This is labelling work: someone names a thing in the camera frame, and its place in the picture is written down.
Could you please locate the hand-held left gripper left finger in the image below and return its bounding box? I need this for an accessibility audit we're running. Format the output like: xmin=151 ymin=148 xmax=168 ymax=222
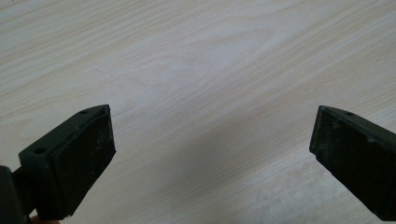
xmin=11 ymin=104 xmax=117 ymax=221

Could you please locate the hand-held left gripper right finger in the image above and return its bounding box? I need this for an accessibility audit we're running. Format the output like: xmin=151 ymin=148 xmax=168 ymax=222
xmin=308 ymin=105 xmax=396 ymax=222

